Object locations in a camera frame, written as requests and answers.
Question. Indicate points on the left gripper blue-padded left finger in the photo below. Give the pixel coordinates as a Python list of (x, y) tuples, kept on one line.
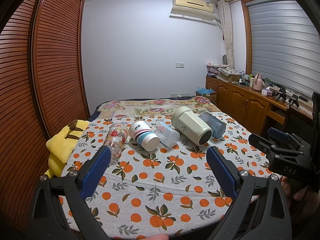
[(48, 218)]

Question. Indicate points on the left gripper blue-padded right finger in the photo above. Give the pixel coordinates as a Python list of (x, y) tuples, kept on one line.
[(259, 208)]

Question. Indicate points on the floral clear glass cup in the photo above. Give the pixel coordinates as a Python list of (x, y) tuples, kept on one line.
[(115, 140)]

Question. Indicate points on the blue translucent cup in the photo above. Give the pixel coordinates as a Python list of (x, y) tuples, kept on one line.
[(218, 127)]

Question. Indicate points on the striped white paper cup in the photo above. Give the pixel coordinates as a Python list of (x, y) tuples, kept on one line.
[(144, 135)]

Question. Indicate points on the clear plastic cup with label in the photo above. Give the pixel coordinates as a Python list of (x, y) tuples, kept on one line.
[(167, 135)]

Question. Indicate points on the right hand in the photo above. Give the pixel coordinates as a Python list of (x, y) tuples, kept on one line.
[(304, 202)]

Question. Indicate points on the yellow plush toy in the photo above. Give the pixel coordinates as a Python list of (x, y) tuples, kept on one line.
[(62, 145)]

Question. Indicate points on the wooden sideboard cabinet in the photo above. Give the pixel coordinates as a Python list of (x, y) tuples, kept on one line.
[(257, 112)]

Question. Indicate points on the orange-print white blanket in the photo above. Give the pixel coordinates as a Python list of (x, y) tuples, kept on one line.
[(171, 189)]

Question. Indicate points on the pink kettle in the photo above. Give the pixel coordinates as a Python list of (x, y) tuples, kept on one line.
[(258, 82)]

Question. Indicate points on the cream thermos mug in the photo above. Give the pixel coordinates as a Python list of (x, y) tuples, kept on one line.
[(190, 125)]

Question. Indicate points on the floral quilt bedspread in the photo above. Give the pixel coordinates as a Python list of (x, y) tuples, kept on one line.
[(151, 108)]

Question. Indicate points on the blue plastic bag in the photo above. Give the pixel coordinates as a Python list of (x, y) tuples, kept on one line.
[(204, 91)]

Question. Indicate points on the brown louvered wardrobe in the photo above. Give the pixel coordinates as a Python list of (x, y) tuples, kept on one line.
[(42, 90)]

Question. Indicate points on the cardboard box with clutter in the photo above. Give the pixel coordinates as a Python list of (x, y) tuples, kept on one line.
[(229, 75)]

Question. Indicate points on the white power strip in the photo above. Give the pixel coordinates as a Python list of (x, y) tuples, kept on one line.
[(180, 95)]

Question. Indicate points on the grey window blind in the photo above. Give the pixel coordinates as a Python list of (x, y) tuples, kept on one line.
[(285, 45)]

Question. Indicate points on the beige curtain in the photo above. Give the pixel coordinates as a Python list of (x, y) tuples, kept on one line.
[(227, 29)]

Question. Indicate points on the white wall switch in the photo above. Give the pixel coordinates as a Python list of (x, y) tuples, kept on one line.
[(179, 65)]

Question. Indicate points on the wall air conditioner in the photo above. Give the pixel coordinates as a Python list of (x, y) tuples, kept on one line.
[(193, 8)]

